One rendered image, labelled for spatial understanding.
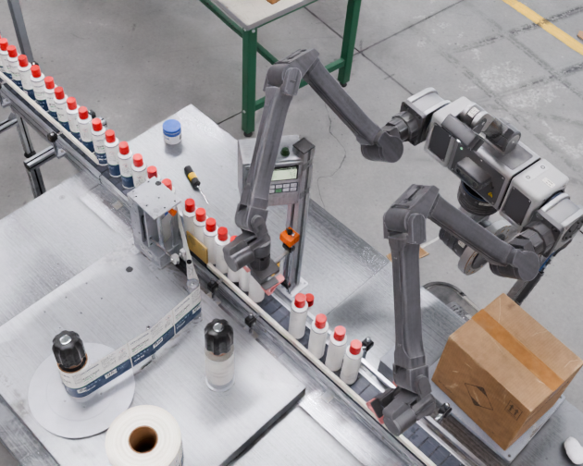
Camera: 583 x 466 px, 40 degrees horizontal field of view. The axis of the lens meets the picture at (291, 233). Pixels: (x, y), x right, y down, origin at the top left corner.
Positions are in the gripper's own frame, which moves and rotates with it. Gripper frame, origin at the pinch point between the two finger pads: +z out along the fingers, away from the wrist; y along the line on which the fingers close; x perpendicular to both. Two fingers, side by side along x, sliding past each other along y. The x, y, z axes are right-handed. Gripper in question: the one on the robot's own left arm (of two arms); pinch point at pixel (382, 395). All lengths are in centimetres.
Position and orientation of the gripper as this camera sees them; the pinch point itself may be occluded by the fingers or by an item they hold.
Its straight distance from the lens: 214.5
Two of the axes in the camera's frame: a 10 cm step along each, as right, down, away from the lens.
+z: -4.4, 0.7, 9.0
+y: -7.7, 4.9, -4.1
